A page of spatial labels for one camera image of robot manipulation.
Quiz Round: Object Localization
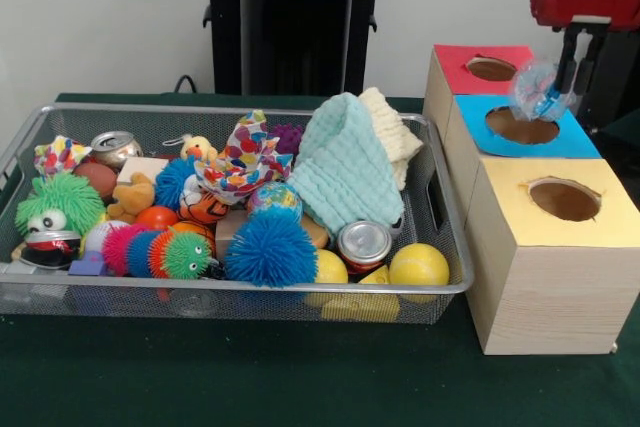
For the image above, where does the clear bottle with blue label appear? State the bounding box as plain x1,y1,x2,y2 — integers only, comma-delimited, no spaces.
509,59,579,123

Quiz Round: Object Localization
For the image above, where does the wire mesh bin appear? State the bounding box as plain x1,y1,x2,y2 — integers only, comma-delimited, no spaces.
0,102,474,324

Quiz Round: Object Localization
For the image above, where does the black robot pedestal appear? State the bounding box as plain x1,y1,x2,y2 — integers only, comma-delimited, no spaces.
192,0,403,97

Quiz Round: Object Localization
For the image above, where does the wooden box with three holes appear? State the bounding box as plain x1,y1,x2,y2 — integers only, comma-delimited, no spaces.
422,43,640,356

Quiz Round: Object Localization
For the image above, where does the rainbow spiky caterpillar toy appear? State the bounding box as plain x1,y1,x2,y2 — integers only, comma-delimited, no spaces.
102,224,214,281

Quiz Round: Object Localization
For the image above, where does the mint green waffle cloth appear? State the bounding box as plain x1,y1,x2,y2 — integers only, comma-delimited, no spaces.
287,93,405,231

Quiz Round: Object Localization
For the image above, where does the cream waffle cloth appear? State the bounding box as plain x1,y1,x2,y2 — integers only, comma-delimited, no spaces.
358,86,425,192

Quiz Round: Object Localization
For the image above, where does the black cable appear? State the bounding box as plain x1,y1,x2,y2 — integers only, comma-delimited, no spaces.
174,75,214,94

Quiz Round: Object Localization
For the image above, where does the light green spiky ball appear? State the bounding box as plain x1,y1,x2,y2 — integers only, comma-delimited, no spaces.
14,173,106,238

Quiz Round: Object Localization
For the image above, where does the crushed black and red can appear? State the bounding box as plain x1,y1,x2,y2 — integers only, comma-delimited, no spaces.
22,230,82,269

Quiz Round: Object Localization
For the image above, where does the globe print ball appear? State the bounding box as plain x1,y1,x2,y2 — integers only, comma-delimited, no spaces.
248,181,305,222

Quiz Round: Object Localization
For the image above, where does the yellow tennis ball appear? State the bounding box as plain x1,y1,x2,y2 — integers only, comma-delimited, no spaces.
388,243,450,293

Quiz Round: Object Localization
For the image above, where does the colourful polka dot cloth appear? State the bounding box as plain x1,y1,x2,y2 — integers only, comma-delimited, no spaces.
193,109,295,198

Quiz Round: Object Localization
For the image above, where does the dark green tablecloth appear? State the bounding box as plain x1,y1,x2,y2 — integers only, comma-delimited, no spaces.
0,91,640,427

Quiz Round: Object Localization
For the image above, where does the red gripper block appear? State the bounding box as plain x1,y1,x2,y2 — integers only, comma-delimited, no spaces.
529,0,640,98

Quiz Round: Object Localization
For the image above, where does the large blue spiky ball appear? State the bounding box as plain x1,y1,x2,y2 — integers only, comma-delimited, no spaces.
224,211,318,289

